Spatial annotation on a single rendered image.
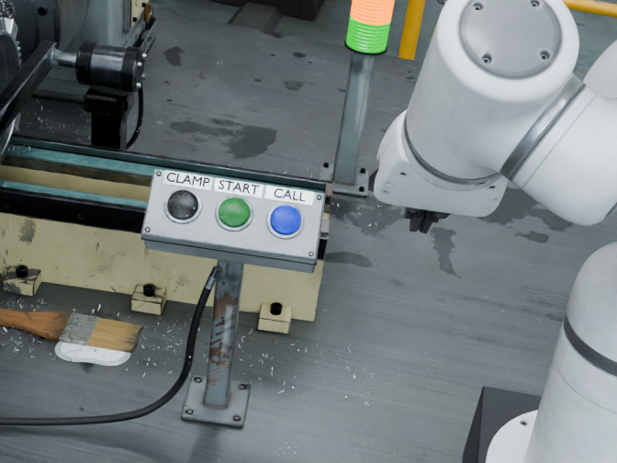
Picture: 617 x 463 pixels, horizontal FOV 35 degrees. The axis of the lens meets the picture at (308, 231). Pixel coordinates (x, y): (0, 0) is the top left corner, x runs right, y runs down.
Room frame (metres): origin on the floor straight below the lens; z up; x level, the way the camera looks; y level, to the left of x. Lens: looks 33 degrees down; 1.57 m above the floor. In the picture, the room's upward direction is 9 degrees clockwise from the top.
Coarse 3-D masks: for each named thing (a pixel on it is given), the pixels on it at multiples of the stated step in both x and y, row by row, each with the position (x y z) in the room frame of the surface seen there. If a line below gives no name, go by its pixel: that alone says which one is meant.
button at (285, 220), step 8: (280, 208) 0.81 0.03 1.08; (288, 208) 0.81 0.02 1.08; (272, 216) 0.80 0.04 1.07; (280, 216) 0.80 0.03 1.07; (288, 216) 0.80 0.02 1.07; (296, 216) 0.80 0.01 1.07; (272, 224) 0.80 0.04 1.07; (280, 224) 0.80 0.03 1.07; (288, 224) 0.80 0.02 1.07; (296, 224) 0.80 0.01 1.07; (280, 232) 0.79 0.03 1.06; (288, 232) 0.79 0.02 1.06
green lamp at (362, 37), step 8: (352, 24) 1.35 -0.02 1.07; (360, 24) 1.34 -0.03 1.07; (368, 24) 1.34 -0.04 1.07; (384, 24) 1.35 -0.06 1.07; (352, 32) 1.35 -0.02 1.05; (360, 32) 1.34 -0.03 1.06; (368, 32) 1.34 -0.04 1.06; (376, 32) 1.34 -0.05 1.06; (384, 32) 1.35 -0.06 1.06; (352, 40) 1.35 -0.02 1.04; (360, 40) 1.34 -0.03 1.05; (368, 40) 1.34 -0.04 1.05; (376, 40) 1.34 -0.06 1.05; (384, 40) 1.35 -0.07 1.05; (352, 48) 1.35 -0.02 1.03; (360, 48) 1.34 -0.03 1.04; (368, 48) 1.34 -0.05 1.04; (376, 48) 1.35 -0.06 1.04; (384, 48) 1.36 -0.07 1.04
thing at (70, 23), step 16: (0, 0) 1.22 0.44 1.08; (16, 0) 1.23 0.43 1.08; (32, 0) 1.23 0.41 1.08; (48, 0) 1.23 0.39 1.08; (64, 0) 1.27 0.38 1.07; (80, 0) 1.34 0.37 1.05; (0, 16) 1.19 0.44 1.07; (16, 16) 1.23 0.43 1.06; (32, 16) 1.23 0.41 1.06; (48, 16) 1.23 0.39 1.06; (64, 16) 1.26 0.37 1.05; (80, 16) 1.35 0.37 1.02; (32, 32) 1.23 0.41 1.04; (48, 32) 1.23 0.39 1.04; (64, 32) 1.26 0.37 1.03; (32, 48) 1.23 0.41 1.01; (64, 48) 1.30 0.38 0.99
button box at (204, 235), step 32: (160, 192) 0.81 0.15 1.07; (192, 192) 0.81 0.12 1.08; (224, 192) 0.82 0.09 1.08; (256, 192) 0.82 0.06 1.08; (288, 192) 0.83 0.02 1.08; (160, 224) 0.79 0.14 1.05; (192, 224) 0.79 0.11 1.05; (256, 224) 0.80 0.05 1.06; (320, 224) 0.81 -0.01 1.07; (224, 256) 0.80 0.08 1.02; (256, 256) 0.79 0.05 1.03; (288, 256) 0.78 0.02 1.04
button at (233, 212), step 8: (224, 200) 0.81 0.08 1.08; (232, 200) 0.81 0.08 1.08; (240, 200) 0.81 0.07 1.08; (224, 208) 0.80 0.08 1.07; (232, 208) 0.80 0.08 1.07; (240, 208) 0.80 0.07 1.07; (248, 208) 0.81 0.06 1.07; (224, 216) 0.80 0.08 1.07; (232, 216) 0.80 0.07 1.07; (240, 216) 0.80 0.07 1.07; (248, 216) 0.80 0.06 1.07; (224, 224) 0.79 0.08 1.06; (232, 224) 0.79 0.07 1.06; (240, 224) 0.79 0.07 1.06
